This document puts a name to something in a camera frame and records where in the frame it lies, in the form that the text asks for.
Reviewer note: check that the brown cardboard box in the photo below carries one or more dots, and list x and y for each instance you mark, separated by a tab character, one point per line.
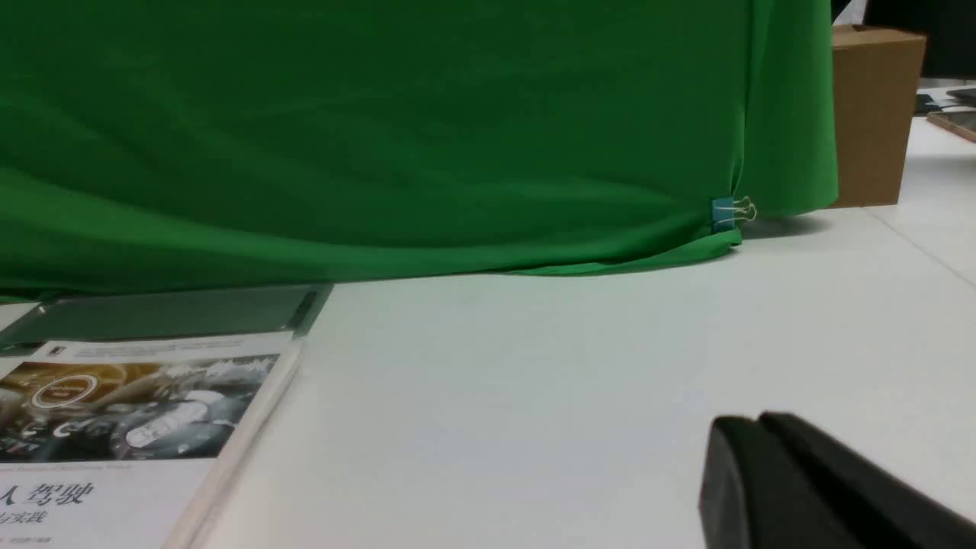
875	76

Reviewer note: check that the white book with car photo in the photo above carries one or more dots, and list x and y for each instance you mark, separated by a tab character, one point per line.
132	444

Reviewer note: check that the silver tablet device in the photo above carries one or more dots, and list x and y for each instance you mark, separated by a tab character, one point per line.
169	315

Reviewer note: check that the blue binder clip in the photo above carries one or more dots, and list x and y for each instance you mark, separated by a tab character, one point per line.
728	212

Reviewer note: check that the green backdrop cloth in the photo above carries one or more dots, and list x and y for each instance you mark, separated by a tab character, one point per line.
164	145

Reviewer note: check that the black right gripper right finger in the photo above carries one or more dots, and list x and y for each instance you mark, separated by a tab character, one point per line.
877	508

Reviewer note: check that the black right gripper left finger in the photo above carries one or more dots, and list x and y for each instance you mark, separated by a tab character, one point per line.
753	494

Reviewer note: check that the dark items on far desk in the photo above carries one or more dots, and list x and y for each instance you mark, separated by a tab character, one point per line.
950	109

